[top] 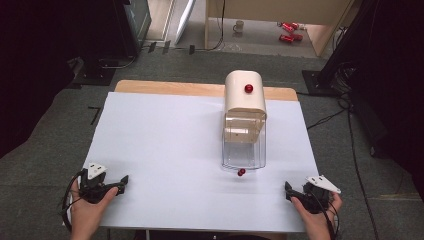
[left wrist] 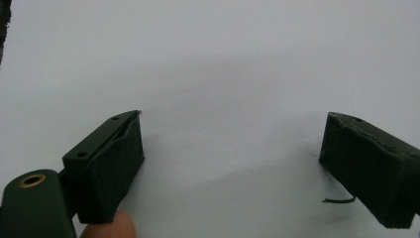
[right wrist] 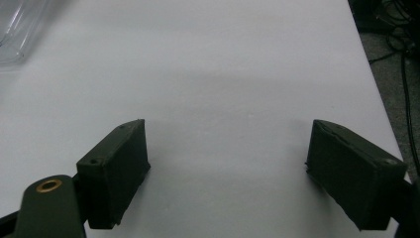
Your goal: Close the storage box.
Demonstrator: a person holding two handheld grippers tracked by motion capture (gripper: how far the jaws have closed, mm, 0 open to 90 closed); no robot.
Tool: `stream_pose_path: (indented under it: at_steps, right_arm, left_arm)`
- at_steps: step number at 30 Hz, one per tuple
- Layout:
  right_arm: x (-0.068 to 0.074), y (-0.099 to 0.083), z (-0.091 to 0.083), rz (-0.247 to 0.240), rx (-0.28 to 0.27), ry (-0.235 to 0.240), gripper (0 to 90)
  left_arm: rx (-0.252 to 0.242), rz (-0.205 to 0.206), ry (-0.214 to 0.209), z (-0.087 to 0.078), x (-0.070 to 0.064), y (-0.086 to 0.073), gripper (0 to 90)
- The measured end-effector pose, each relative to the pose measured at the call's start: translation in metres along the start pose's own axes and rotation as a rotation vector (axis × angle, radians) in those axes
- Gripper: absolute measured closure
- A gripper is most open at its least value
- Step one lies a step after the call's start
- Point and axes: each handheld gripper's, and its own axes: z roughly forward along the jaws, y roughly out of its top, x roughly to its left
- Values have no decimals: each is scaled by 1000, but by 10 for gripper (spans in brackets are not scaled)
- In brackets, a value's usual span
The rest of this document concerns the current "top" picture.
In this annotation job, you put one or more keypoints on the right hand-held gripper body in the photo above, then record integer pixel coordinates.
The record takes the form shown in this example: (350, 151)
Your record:
(316, 196)

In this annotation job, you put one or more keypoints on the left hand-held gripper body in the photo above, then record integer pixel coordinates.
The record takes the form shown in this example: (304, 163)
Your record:
(93, 186)

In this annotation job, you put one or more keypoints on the small red ball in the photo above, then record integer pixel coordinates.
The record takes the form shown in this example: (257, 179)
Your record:
(241, 172)

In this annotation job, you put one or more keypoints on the cream and clear storage box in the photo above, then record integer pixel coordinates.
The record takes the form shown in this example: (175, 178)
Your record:
(245, 100)

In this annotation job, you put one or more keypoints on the person's right hand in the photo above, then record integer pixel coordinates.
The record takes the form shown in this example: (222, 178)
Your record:
(320, 223)

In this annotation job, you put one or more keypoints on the person's left hand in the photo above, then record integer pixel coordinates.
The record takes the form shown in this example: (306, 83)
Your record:
(87, 213)

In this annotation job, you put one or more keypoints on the white board table cover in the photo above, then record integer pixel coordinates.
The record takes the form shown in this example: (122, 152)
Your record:
(160, 150)

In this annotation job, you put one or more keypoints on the black tape corner mark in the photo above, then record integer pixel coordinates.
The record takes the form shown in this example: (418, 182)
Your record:
(95, 113)

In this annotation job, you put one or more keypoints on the person's dark clothing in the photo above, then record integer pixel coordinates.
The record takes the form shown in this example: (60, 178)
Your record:
(200, 236)

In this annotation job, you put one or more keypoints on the wooden table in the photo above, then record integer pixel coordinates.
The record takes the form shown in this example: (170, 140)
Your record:
(173, 88)

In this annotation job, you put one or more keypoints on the black tape strip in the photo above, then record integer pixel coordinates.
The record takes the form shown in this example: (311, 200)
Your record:
(166, 47)
(191, 49)
(152, 47)

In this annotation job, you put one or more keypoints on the black curtain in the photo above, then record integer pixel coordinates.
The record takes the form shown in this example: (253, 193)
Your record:
(40, 60)
(396, 83)

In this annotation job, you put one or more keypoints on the red can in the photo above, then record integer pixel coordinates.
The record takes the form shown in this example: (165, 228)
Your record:
(288, 26)
(286, 38)
(297, 37)

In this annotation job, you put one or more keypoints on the dark monitor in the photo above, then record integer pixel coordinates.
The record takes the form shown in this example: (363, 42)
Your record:
(135, 23)

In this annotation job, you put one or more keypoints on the black metal stand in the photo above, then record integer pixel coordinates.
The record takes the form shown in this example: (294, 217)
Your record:
(346, 40)

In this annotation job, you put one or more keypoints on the grey mug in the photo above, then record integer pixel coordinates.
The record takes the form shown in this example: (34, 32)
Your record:
(238, 26)

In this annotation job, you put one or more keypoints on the white leaning board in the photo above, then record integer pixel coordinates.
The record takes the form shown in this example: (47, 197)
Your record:
(185, 21)

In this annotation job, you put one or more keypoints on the black stand base plate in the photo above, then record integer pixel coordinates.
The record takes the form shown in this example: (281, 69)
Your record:
(96, 71)

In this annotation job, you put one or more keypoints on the wooden shelf frame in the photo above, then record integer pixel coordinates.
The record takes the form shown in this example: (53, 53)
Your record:
(320, 20)

